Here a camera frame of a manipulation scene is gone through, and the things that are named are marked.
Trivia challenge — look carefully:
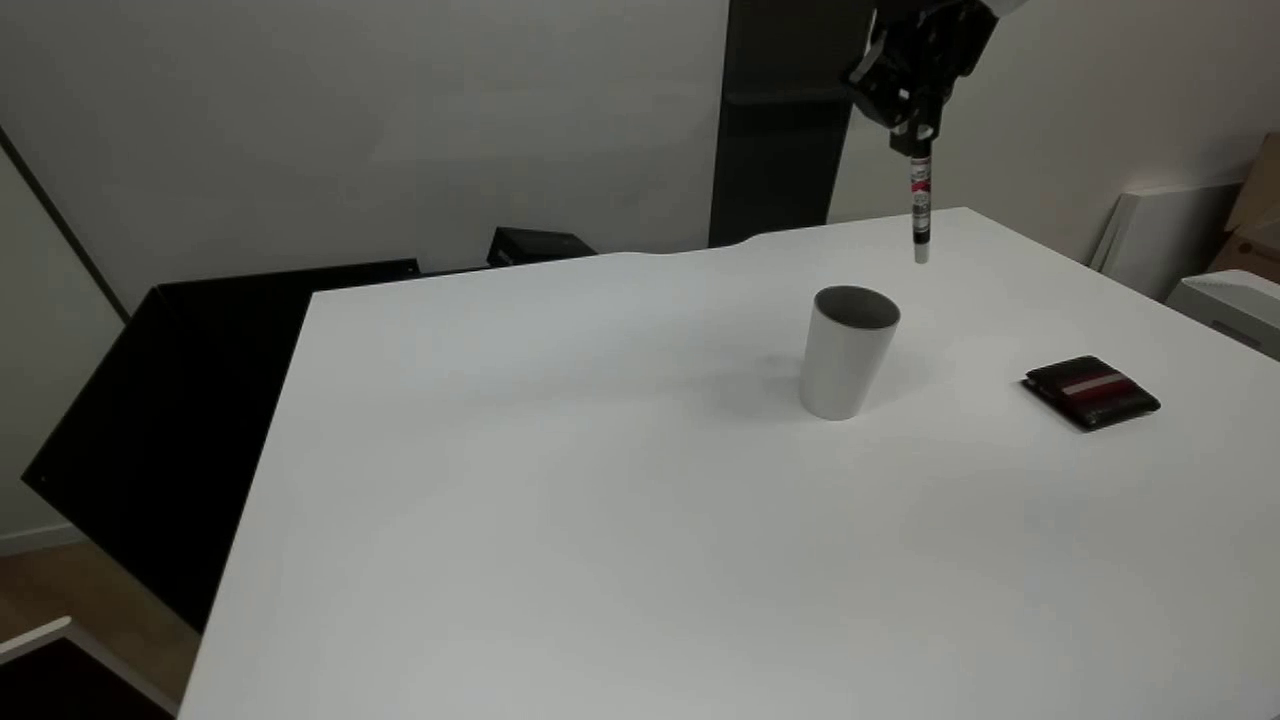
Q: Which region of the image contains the brown cardboard box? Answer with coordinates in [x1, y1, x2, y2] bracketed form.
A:
[1203, 127, 1280, 287]

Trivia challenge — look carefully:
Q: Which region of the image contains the black chair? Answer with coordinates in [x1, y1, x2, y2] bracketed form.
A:
[483, 225, 602, 271]

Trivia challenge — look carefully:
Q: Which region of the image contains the red and white marker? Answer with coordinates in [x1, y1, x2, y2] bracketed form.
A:
[904, 139, 940, 267]

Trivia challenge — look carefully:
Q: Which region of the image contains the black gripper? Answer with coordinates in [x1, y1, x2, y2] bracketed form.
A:
[850, 0, 1000, 156]

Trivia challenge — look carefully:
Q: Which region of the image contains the black and red eraser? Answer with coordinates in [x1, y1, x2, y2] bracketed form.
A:
[1019, 354, 1163, 438]

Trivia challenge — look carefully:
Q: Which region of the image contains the dark wall pillar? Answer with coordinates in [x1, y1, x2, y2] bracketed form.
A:
[704, 0, 877, 251]

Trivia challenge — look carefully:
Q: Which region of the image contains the white covered chair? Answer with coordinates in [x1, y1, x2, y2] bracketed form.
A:
[1085, 178, 1250, 303]

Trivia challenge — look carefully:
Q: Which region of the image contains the white ceramic mug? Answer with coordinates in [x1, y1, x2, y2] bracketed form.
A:
[795, 280, 904, 423]

